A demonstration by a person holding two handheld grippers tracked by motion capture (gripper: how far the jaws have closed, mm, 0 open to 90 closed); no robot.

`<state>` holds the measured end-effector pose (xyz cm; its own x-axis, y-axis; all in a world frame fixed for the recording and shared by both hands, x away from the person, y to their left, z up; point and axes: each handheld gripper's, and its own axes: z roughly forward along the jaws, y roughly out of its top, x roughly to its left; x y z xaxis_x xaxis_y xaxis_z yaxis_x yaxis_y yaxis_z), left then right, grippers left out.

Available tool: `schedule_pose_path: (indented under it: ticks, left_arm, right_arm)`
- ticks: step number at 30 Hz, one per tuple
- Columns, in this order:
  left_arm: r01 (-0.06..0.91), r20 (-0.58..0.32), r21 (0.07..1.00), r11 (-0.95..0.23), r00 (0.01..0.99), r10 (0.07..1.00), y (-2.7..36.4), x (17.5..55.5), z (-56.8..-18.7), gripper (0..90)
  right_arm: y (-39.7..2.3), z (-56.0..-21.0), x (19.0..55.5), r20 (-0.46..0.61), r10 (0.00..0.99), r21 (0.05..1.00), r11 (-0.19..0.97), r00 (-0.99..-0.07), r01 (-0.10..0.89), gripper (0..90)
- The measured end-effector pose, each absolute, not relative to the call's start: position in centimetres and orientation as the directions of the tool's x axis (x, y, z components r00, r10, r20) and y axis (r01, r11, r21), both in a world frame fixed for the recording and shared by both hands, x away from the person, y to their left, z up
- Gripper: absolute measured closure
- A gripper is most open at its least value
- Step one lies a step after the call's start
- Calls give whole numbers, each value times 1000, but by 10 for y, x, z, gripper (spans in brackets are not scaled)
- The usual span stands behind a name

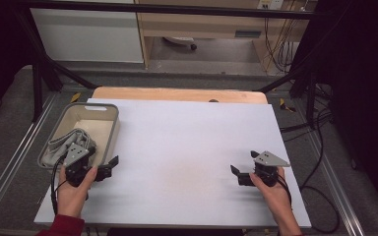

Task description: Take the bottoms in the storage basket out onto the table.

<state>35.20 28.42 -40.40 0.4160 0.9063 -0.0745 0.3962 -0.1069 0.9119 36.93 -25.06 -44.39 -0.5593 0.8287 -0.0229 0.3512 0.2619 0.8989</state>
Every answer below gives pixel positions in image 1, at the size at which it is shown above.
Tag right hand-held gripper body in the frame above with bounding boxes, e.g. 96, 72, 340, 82
237, 150, 291, 189

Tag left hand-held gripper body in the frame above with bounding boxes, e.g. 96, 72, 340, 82
62, 143, 113, 189

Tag grey cloth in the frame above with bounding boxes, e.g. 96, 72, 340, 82
40, 128, 97, 168

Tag beige storage basket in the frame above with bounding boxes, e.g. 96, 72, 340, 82
37, 102, 121, 171

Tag person's right hand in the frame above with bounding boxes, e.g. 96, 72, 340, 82
249, 166, 293, 217

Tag person's left hand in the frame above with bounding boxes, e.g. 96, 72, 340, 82
56, 165, 98, 219

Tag light wooden table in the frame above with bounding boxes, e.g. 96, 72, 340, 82
92, 86, 270, 105

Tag white cabinet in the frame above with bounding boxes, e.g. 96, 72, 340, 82
30, 8, 145, 64

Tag black curtain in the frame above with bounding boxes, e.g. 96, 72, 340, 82
0, 0, 37, 123
294, 0, 378, 224

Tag office chair base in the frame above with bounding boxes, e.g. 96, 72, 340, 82
161, 36, 199, 51

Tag light wooden desk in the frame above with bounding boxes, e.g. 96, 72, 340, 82
134, 0, 319, 70

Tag right hand-held gripper black cable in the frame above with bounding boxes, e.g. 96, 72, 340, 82
277, 176, 293, 210

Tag hand-held gripper black cable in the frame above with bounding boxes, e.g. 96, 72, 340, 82
277, 176, 293, 210
49, 153, 68, 215

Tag left hand-held gripper black cable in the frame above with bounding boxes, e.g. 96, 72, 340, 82
49, 153, 68, 215

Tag aluminium floor rail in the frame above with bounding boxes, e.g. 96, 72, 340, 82
0, 92, 58, 227
304, 131, 365, 236

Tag black floor cable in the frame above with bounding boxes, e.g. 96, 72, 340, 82
280, 83, 343, 234

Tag bundle of hanging cables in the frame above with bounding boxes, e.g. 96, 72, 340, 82
263, 18, 304, 75

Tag white wall socket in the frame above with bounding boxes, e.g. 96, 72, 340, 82
256, 0, 284, 10

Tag black metal frame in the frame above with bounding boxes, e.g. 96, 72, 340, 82
13, 0, 329, 130

